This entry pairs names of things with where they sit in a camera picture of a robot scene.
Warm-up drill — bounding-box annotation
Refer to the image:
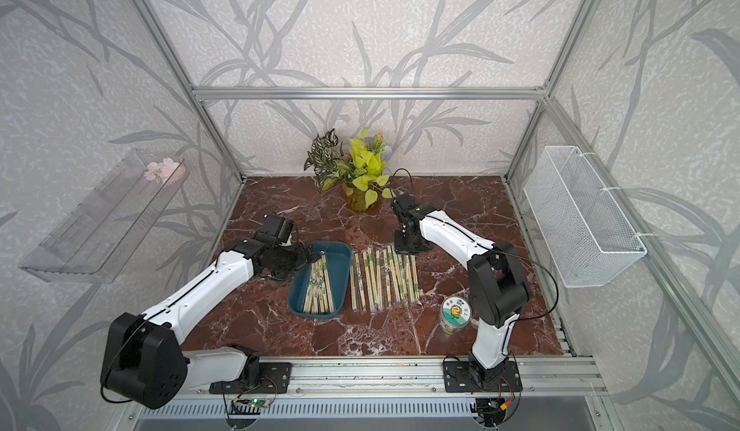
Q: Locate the teal plastic storage box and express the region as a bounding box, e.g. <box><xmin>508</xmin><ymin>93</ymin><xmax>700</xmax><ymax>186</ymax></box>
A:
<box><xmin>287</xmin><ymin>241</ymin><xmax>352</xmax><ymax>319</ymax></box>

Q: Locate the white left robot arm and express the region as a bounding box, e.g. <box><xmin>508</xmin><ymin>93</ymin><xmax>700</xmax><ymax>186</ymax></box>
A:
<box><xmin>100</xmin><ymin>214</ymin><xmax>319</xmax><ymax>409</ymax></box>

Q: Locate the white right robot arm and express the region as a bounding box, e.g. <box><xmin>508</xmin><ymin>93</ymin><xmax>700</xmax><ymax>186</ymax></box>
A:
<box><xmin>391</xmin><ymin>194</ymin><xmax>532</xmax><ymax>373</ymax></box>

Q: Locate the round canister with green label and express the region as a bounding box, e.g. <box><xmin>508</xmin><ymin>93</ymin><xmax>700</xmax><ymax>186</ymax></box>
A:
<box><xmin>439</xmin><ymin>296</ymin><xmax>471</xmax><ymax>335</ymax></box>

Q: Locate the artificial green potted plant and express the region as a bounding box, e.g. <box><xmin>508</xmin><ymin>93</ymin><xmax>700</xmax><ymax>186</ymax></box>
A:
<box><xmin>304</xmin><ymin>130</ymin><xmax>394</xmax><ymax>212</ymax></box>

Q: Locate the pink artificial flower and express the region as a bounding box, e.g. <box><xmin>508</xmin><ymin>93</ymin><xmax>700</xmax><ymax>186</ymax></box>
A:
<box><xmin>143</xmin><ymin>157</ymin><xmax>188</xmax><ymax>185</ymax></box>

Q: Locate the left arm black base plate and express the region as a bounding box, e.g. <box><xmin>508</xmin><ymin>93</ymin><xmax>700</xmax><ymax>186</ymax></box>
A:
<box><xmin>209</xmin><ymin>362</ymin><xmax>293</xmax><ymax>396</ymax></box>

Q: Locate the aluminium front rail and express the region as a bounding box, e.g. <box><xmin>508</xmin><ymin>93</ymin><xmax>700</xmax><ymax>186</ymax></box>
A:
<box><xmin>163</xmin><ymin>356</ymin><xmax>608</xmax><ymax>404</ymax></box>

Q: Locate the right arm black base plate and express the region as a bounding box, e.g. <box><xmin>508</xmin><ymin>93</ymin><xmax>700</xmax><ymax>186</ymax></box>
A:
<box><xmin>441</xmin><ymin>356</ymin><xmax>523</xmax><ymax>394</ymax></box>

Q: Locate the white wire mesh basket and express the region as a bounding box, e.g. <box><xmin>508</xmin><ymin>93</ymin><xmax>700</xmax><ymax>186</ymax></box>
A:
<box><xmin>523</xmin><ymin>146</ymin><xmax>648</xmax><ymax>288</ymax></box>

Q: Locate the clear acrylic wall shelf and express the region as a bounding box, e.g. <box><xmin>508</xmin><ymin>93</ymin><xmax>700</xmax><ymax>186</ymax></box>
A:
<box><xmin>19</xmin><ymin>149</ymin><xmax>189</xmax><ymax>284</ymax></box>

